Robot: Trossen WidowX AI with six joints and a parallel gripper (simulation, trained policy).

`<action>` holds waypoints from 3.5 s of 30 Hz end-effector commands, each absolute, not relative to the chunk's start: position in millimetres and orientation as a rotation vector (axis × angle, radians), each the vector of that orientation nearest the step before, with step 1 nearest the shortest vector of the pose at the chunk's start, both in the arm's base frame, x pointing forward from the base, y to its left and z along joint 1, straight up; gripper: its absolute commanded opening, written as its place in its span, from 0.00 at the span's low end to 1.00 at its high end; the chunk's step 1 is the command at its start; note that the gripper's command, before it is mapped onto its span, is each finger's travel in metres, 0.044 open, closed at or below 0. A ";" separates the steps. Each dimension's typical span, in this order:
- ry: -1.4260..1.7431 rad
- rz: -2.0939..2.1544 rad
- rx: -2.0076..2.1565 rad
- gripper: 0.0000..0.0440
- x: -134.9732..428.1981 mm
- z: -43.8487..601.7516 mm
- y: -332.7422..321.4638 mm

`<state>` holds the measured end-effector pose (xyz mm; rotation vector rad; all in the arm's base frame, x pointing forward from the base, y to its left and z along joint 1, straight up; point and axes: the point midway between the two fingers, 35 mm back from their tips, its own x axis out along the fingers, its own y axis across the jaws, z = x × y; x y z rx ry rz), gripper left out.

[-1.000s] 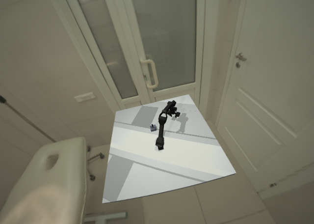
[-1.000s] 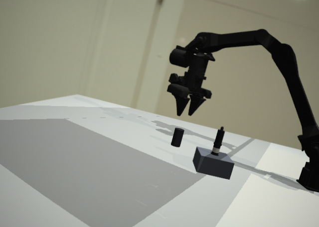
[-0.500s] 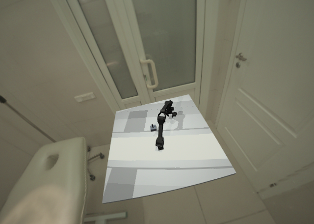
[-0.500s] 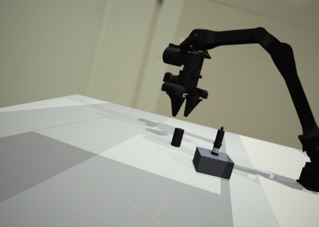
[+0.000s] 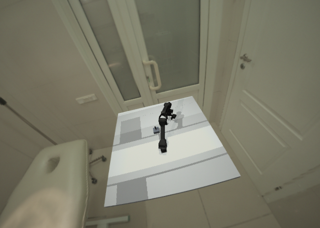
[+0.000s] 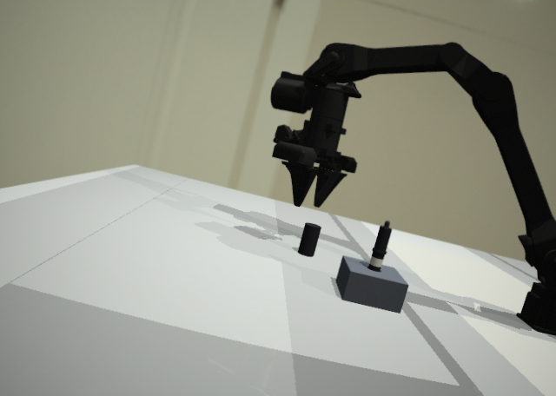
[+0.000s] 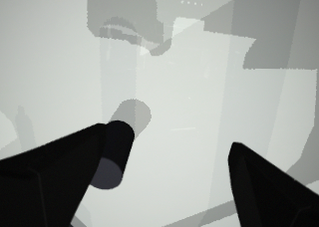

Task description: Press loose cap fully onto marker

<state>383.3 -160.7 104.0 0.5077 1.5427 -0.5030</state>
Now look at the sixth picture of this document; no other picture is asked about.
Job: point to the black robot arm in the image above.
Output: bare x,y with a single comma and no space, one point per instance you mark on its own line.
494,101

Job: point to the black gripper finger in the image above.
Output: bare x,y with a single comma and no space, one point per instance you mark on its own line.
327,180
302,179

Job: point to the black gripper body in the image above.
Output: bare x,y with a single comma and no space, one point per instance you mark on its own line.
321,146

